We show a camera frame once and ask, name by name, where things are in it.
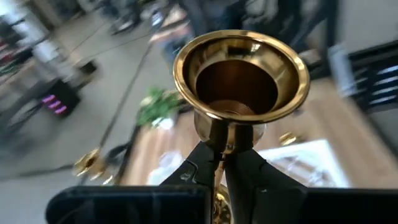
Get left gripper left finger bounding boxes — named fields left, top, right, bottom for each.
left=160, top=141, right=220, bottom=187

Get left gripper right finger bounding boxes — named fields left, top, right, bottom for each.
left=224, top=148, right=308, bottom=224

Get tall brass candlestick holder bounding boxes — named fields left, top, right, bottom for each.
left=172, top=29, right=311, bottom=224
left=72, top=147, right=114, bottom=186
left=279, top=132, right=298, bottom=146

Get white plant pot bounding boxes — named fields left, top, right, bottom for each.
left=152, top=116, right=175, bottom=130

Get green leafy plant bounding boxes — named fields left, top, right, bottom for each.
left=136, top=88, right=184, bottom=127

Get black box with pink lights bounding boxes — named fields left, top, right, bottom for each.
left=40, top=79, right=81, bottom=119

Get white lattice wire shelf rack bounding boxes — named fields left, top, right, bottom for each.
left=257, top=139, right=352, bottom=189

